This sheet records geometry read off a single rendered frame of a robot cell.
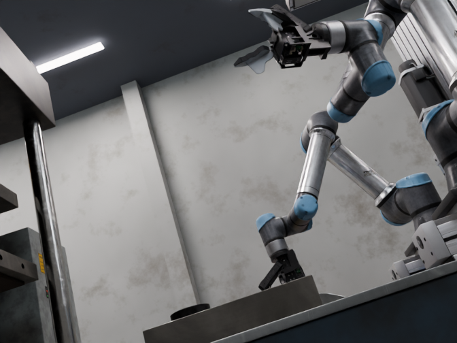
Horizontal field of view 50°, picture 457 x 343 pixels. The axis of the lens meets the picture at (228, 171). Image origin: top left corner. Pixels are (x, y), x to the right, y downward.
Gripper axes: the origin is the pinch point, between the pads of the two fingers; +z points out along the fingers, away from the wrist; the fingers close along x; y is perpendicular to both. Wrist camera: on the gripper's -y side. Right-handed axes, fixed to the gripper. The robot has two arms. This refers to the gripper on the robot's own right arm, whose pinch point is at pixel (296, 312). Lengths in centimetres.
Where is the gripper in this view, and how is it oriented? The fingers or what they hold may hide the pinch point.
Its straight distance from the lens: 168.2
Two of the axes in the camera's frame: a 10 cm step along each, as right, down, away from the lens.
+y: 8.9, -4.3, -1.3
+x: 3.1, 3.8, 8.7
